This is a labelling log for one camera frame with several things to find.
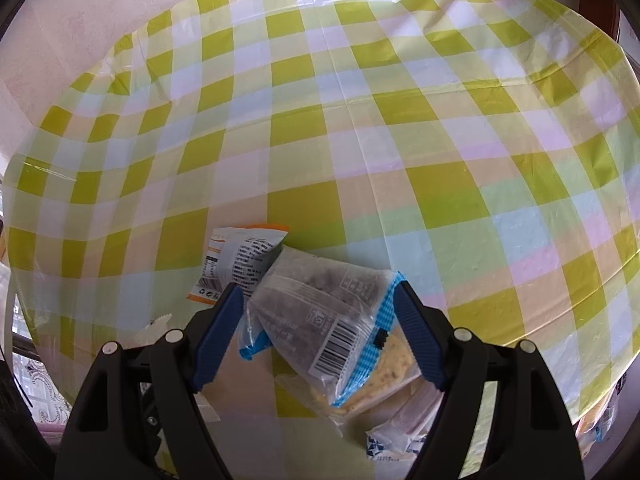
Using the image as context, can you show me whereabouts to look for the blue white small snack packet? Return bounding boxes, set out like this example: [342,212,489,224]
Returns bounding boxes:
[366,391,442,462]

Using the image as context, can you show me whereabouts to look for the grey snack bag blue edges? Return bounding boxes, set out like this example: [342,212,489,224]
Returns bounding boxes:
[240,246,401,408]

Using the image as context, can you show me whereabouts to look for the yellow cookie clear packet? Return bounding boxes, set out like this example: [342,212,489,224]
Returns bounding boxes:
[274,331,422,428]

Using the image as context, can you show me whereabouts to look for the white orange snack packet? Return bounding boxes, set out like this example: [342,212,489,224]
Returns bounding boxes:
[188,224,288,306]

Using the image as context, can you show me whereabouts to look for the green checkered tablecloth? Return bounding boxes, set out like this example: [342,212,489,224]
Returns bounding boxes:
[2,0,640,480]

